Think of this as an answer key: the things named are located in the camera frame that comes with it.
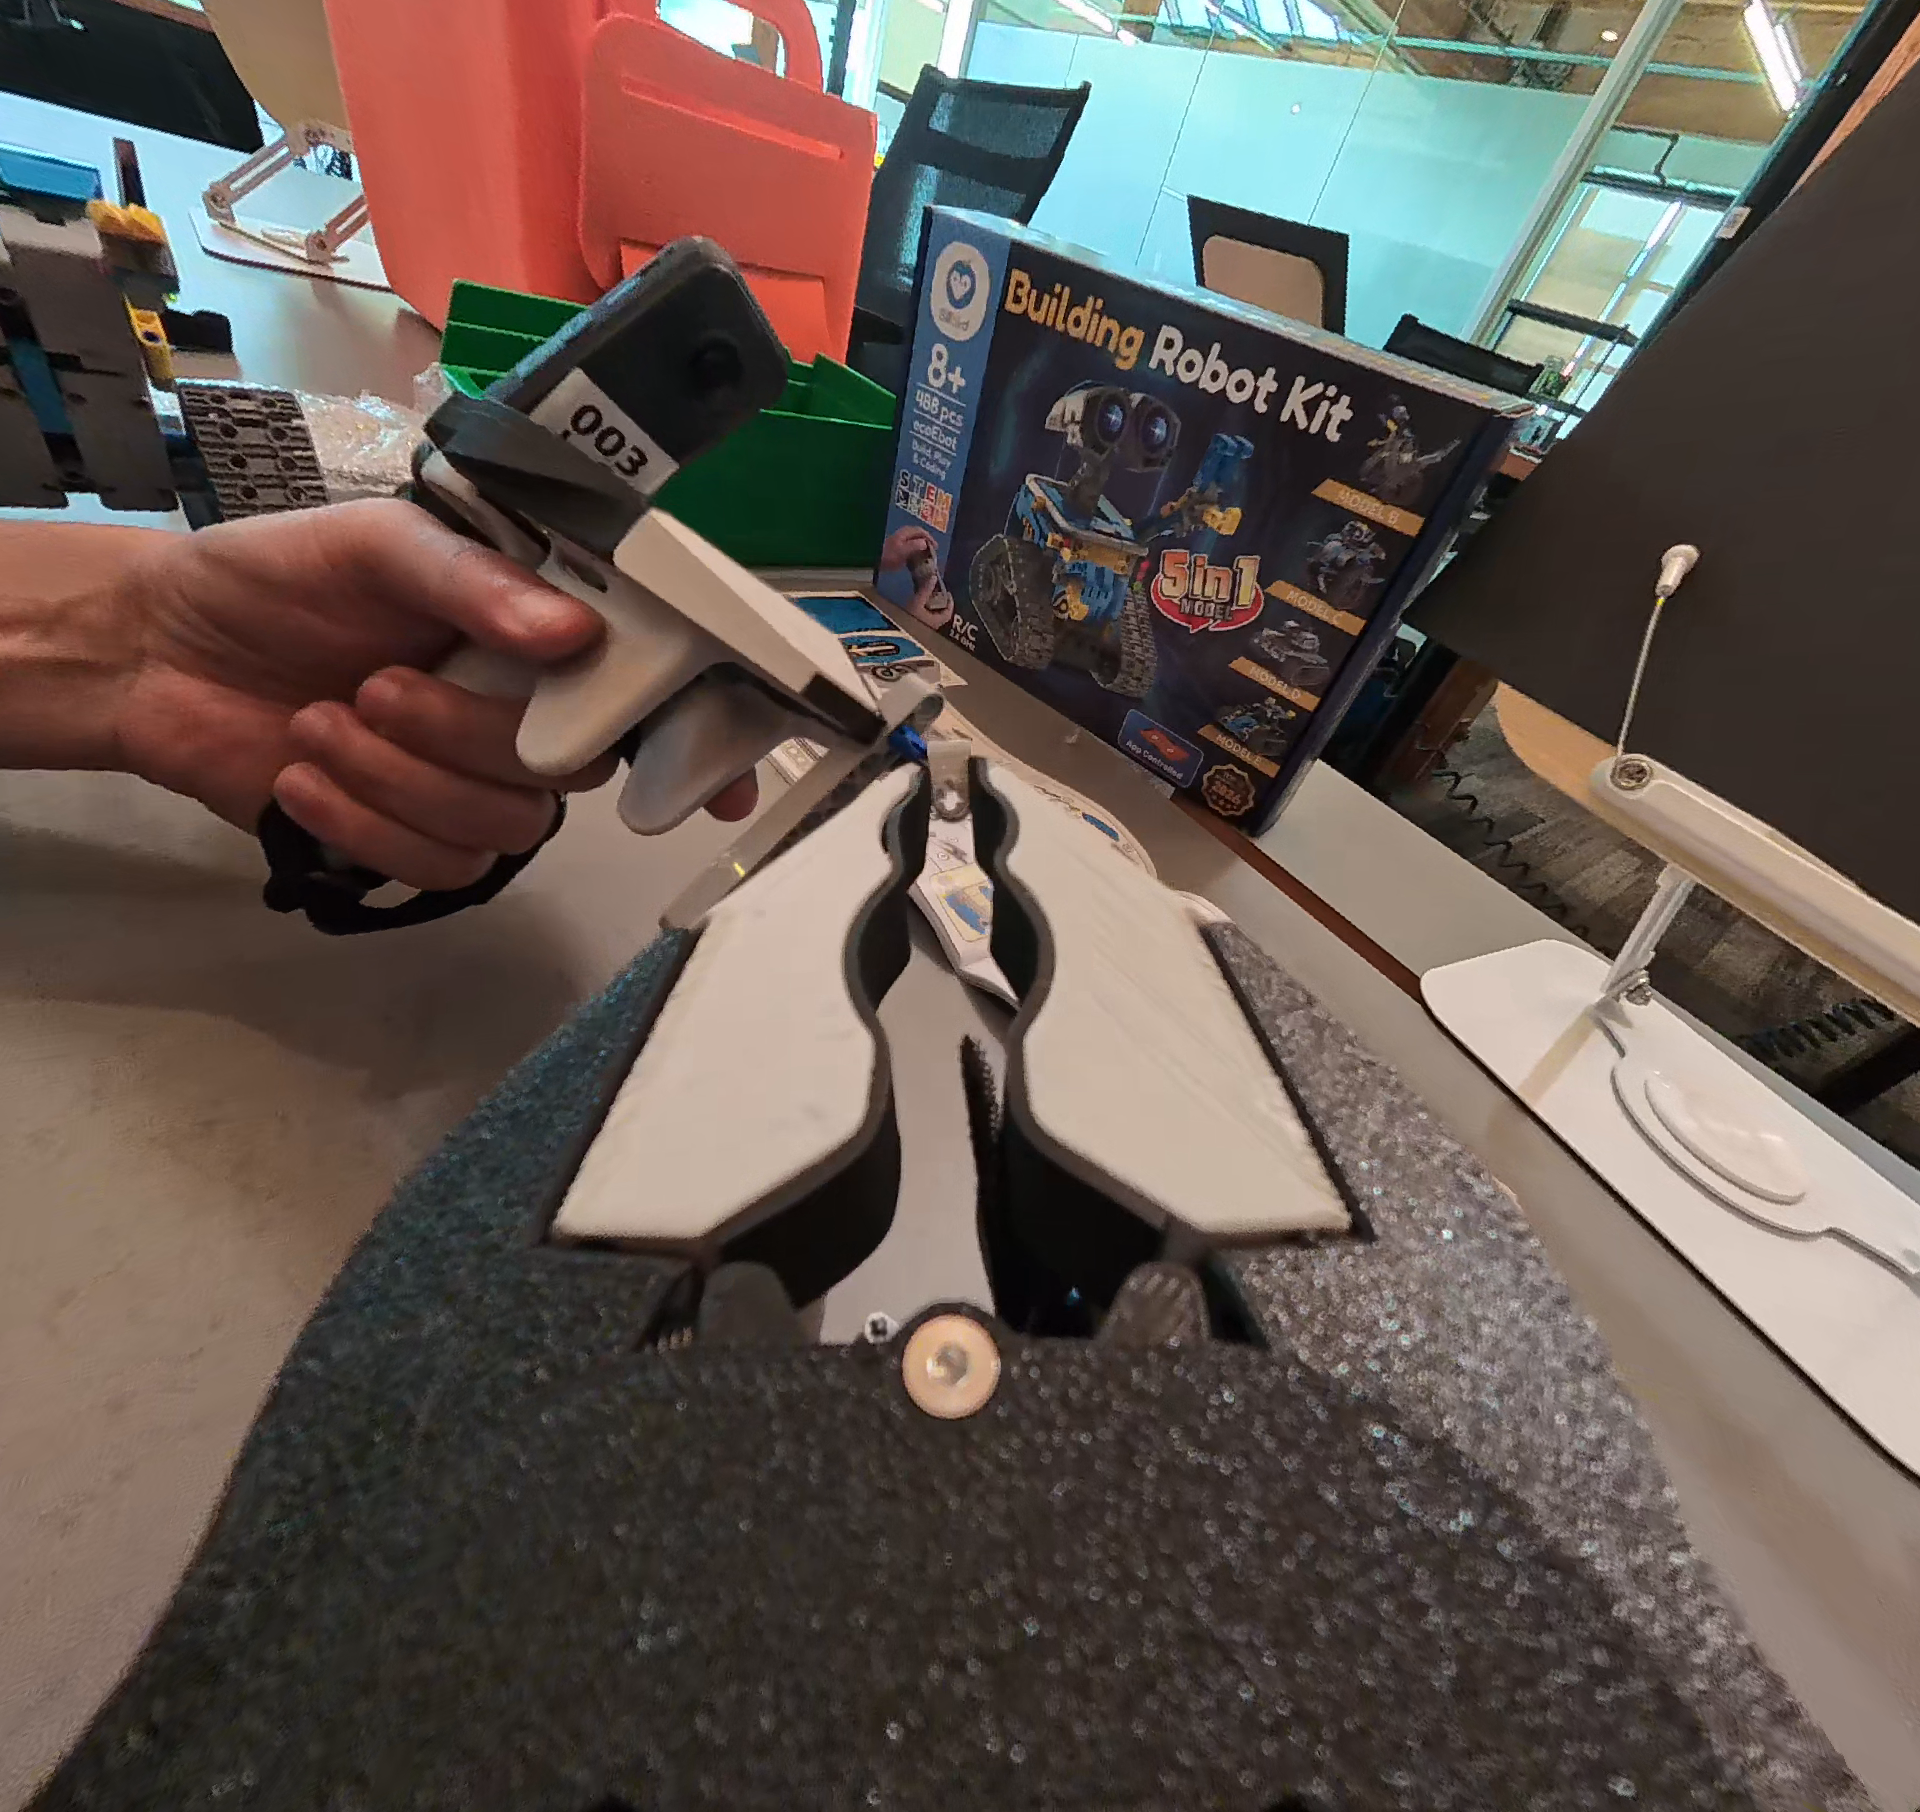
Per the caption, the blue sticker sheet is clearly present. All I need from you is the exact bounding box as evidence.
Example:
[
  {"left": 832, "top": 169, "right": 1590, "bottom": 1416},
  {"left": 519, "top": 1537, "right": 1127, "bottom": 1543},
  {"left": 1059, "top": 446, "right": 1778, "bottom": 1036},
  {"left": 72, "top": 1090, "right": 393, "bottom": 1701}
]
[{"left": 786, "top": 585, "right": 961, "bottom": 695}]

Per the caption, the black mesh office chair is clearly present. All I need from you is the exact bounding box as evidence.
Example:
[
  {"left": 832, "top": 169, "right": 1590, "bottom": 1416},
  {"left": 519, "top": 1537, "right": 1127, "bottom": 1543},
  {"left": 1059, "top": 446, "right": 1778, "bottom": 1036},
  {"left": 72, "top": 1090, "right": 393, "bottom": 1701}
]
[{"left": 847, "top": 65, "right": 1093, "bottom": 358}]

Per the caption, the clear plastic bag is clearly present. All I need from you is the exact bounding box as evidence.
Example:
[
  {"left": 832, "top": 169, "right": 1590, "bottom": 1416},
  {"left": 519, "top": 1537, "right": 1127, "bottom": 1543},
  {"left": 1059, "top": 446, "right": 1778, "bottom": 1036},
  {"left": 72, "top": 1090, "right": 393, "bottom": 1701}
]
[{"left": 301, "top": 364, "right": 455, "bottom": 524}]

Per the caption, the black coiled cable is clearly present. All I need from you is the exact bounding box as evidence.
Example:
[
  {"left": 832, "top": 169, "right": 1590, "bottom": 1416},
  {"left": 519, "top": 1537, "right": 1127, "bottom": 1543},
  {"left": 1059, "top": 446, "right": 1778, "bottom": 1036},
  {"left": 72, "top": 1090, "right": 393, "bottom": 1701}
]
[{"left": 1411, "top": 733, "right": 1532, "bottom": 868}]

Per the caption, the instruction booklet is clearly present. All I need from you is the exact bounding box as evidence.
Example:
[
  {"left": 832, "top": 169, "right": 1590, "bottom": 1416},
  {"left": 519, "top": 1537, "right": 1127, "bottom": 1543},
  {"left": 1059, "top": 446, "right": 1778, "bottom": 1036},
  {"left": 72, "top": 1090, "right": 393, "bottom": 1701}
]
[{"left": 899, "top": 768, "right": 1231, "bottom": 1011}]

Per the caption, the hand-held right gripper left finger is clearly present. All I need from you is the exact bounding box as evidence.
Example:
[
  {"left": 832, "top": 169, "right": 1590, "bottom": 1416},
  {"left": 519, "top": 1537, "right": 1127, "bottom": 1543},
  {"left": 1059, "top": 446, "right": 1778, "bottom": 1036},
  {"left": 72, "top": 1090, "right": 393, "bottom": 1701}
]
[{"left": 547, "top": 763, "right": 923, "bottom": 1306}]

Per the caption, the orange felt bag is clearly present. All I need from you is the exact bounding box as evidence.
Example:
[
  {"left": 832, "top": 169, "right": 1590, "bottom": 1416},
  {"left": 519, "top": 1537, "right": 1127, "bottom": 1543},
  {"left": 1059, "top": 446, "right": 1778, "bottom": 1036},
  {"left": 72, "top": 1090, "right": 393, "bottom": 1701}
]
[{"left": 301, "top": 0, "right": 879, "bottom": 366}]

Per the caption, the partly built toy robot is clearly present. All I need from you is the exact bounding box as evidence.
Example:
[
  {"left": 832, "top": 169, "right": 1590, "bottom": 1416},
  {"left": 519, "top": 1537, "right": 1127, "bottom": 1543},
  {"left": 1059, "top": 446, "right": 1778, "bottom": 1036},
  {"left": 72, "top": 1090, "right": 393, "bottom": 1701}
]
[{"left": 0, "top": 139, "right": 336, "bottom": 531}]

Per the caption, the beige laptop stand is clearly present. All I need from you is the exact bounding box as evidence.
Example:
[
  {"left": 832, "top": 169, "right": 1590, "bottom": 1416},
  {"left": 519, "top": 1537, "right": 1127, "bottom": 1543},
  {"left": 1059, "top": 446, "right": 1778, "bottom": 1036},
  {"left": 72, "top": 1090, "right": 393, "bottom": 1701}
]
[{"left": 141, "top": 0, "right": 395, "bottom": 270}]

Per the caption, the person's left hand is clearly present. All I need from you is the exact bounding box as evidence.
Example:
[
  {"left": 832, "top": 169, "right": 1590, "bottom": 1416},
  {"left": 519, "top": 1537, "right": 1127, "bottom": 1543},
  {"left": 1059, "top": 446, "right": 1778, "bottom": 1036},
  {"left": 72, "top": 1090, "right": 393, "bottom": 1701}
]
[{"left": 112, "top": 497, "right": 768, "bottom": 894}]

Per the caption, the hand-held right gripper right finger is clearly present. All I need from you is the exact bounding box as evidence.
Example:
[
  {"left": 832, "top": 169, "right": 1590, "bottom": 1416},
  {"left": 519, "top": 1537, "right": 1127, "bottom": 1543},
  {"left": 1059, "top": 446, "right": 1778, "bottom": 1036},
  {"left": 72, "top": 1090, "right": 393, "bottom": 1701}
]
[{"left": 966, "top": 756, "right": 1362, "bottom": 1331}]

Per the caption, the black chair with beige panel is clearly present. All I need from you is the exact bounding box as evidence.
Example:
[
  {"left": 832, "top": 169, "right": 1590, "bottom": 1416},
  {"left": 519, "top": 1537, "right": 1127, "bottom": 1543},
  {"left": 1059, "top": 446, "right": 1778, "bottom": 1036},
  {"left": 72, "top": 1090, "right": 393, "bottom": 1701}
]
[{"left": 1186, "top": 192, "right": 1353, "bottom": 335}]

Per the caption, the robot kit box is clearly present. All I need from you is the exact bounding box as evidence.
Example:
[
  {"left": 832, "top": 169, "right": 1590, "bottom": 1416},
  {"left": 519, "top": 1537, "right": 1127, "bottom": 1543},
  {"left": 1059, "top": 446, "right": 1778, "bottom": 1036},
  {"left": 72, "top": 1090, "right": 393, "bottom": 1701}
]
[{"left": 874, "top": 205, "right": 1523, "bottom": 838}]

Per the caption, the white-tipped tether wire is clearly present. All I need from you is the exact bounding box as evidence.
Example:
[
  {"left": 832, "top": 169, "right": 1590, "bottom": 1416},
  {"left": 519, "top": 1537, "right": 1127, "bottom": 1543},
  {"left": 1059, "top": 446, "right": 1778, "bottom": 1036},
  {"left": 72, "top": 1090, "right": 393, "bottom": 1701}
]
[{"left": 1610, "top": 541, "right": 1701, "bottom": 779}]

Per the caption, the white laptop stand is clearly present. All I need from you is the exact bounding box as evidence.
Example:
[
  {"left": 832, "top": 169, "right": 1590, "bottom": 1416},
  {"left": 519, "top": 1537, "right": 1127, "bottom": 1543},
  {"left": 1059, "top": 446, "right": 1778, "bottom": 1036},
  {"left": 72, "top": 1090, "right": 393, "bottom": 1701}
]
[{"left": 1422, "top": 754, "right": 1920, "bottom": 1475}]

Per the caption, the long grey building beam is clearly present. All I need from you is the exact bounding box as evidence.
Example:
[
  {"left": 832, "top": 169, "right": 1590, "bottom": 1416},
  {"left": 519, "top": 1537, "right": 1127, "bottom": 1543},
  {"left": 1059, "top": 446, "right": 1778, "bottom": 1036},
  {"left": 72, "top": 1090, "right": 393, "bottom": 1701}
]
[{"left": 658, "top": 693, "right": 947, "bottom": 930}]

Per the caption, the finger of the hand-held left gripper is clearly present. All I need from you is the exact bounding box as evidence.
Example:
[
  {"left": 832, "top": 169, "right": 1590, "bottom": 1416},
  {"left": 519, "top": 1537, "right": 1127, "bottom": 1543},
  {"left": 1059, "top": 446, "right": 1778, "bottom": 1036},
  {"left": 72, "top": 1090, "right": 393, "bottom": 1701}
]
[{"left": 611, "top": 507, "right": 906, "bottom": 749}]

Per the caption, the green plastic bin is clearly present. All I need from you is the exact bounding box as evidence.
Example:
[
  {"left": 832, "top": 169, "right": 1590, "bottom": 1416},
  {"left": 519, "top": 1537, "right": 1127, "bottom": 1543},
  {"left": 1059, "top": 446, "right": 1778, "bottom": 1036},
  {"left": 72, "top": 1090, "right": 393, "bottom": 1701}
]
[{"left": 438, "top": 280, "right": 901, "bottom": 575}]

